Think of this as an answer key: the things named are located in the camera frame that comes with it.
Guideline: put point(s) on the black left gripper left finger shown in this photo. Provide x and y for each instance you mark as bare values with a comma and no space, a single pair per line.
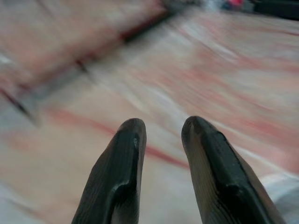
116,168

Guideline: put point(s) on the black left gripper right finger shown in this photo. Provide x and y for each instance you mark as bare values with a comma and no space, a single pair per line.
219,177

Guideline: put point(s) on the marble pattern folding table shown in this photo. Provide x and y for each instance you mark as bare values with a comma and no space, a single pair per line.
58,30
198,81

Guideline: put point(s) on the black television console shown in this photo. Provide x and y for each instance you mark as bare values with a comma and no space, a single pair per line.
275,8

